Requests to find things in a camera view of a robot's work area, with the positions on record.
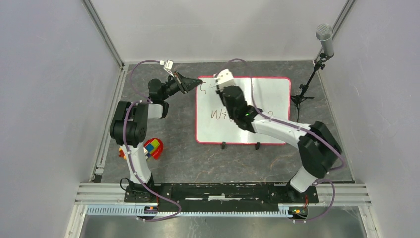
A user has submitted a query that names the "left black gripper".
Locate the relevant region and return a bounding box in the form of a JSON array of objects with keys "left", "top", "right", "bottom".
[{"left": 160, "top": 70, "right": 202, "bottom": 100}]

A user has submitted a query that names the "pink framed whiteboard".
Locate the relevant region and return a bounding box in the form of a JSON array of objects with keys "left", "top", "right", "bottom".
[{"left": 195, "top": 76, "right": 291, "bottom": 145}]

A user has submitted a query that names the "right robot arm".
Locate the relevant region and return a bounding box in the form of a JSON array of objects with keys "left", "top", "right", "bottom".
[{"left": 216, "top": 86, "right": 343, "bottom": 202}]

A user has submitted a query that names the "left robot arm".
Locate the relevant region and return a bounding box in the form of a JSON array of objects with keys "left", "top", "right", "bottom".
[{"left": 110, "top": 72, "right": 202, "bottom": 202}]

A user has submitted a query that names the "colourful toy block pile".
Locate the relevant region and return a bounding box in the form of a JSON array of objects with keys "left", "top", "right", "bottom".
[{"left": 118, "top": 139, "right": 161, "bottom": 162}]

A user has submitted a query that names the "red plastic bowl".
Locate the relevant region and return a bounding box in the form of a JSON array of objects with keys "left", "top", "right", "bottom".
[{"left": 144, "top": 138, "right": 165, "bottom": 160}]

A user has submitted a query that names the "black microphone tripod stand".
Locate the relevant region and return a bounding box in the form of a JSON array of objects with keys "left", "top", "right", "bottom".
[{"left": 290, "top": 53, "right": 330, "bottom": 122}]

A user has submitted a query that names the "grey microphone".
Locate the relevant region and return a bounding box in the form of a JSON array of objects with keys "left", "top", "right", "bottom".
[{"left": 316, "top": 23, "right": 334, "bottom": 57}]

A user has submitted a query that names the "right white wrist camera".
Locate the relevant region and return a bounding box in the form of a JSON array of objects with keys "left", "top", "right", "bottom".
[{"left": 213, "top": 69, "right": 236, "bottom": 91}]

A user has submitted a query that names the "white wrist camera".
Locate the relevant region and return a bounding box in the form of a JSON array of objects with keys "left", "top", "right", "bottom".
[
  {"left": 159, "top": 59, "right": 174, "bottom": 77},
  {"left": 213, "top": 69, "right": 236, "bottom": 91}
]

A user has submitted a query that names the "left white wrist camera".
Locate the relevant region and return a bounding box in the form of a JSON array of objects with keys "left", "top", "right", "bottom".
[{"left": 159, "top": 59, "right": 174, "bottom": 77}]

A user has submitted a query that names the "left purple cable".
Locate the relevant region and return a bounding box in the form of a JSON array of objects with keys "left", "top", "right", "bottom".
[{"left": 122, "top": 60, "right": 182, "bottom": 223}]

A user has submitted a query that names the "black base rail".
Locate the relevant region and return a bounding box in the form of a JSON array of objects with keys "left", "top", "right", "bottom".
[{"left": 124, "top": 183, "right": 319, "bottom": 213}]

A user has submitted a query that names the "blue grey cable duct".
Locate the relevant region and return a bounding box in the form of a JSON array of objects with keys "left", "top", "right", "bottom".
[{"left": 86, "top": 205, "right": 292, "bottom": 218}]

